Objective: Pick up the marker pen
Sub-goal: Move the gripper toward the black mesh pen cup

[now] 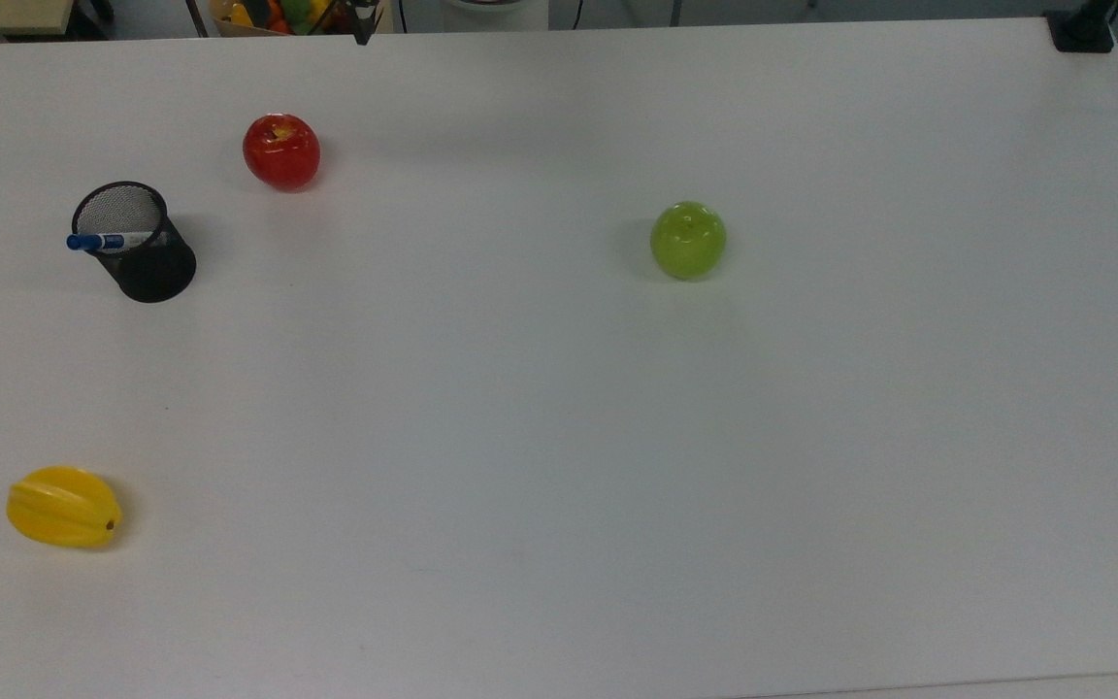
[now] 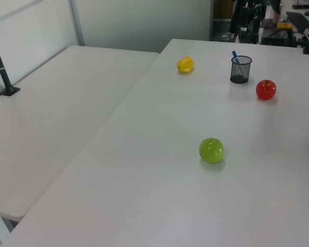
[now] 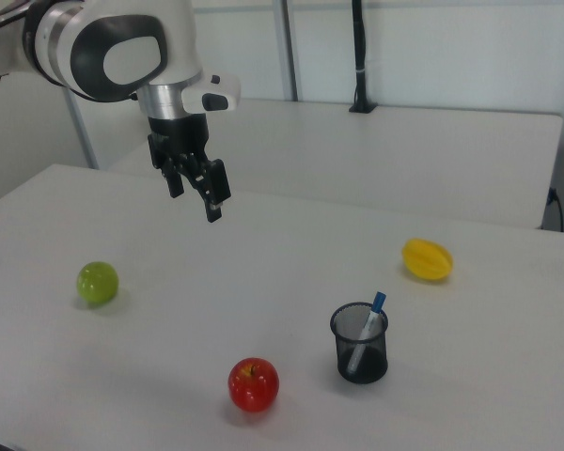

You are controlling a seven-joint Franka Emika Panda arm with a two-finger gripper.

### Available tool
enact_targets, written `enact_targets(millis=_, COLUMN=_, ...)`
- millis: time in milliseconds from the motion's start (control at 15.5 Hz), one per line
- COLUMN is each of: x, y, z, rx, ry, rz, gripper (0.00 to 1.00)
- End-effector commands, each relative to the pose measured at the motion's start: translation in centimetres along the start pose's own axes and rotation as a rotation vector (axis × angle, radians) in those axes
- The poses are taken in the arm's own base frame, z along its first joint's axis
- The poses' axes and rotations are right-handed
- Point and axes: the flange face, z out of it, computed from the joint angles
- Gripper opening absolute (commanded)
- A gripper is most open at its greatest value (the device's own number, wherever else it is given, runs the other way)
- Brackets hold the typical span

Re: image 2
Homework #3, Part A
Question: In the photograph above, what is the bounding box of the blue white marker pen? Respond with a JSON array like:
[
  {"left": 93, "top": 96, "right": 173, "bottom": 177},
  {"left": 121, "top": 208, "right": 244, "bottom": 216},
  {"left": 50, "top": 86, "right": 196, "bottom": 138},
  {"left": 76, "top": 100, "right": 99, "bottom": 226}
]
[{"left": 231, "top": 50, "right": 243, "bottom": 66}]

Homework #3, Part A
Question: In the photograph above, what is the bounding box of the black mesh pen cup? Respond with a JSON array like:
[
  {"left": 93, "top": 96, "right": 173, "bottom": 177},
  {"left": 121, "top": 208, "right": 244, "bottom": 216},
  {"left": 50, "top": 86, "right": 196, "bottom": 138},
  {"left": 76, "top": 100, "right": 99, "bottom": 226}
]
[{"left": 230, "top": 56, "right": 253, "bottom": 84}]

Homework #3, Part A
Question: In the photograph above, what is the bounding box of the green toy apple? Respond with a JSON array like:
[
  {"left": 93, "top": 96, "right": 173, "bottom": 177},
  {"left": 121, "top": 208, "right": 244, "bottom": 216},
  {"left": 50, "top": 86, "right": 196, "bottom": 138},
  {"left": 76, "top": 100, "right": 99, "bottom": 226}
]
[{"left": 198, "top": 137, "right": 225, "bottom": 164}]

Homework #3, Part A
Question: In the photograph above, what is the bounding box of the yellow toy starfruit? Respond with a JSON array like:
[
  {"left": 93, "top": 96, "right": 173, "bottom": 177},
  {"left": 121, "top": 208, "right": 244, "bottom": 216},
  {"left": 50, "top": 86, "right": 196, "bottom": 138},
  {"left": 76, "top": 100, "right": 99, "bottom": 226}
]
[{"left": 176, "top": 56, "right": 195, "bottom": 74}]

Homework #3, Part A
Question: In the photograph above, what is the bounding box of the red toy apple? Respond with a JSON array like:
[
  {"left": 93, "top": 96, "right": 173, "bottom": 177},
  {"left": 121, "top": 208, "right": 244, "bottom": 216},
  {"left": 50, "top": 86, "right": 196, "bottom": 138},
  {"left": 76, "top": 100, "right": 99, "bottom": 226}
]
[{"left": 255, "top": 79, "right": 277, "bottom": 101}]

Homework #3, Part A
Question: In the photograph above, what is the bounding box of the wooden shelf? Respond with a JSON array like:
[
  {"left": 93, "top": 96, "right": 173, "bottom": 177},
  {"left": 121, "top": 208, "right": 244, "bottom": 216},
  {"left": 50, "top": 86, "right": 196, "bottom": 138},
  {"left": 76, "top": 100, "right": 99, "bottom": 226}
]
[{"left": 212, "top": 0, "right": 234, "bottom": 20}]

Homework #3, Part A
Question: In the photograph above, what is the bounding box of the black equipment stand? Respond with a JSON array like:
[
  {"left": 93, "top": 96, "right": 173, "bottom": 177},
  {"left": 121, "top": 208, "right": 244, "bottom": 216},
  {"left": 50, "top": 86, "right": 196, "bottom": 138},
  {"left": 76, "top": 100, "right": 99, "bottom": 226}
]
[{"left": 230, "top": 0, "right": 261, "bottom": 44}]

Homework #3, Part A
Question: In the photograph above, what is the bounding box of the black keyboard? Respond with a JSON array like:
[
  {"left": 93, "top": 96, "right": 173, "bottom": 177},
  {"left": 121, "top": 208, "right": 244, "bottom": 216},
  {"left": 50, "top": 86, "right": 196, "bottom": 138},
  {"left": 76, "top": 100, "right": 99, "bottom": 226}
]
[{"left": 285, "top": 11, "right": 309, "bottom": 34}]

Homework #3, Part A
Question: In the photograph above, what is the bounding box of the grey metal partition frame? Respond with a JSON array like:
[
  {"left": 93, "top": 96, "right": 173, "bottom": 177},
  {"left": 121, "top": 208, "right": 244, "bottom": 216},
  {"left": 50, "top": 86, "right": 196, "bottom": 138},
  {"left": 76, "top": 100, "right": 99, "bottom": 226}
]
[{"left": 0, "top": 0, "right": 85, "bottom": 47}]

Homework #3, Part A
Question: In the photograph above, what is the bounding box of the black camera pole with base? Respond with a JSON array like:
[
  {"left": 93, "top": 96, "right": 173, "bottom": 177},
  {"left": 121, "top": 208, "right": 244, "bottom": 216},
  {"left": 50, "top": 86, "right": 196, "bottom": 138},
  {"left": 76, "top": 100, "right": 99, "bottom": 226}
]
[{"left": 0, "top": 25, "right": 21, "bottom": 97}]

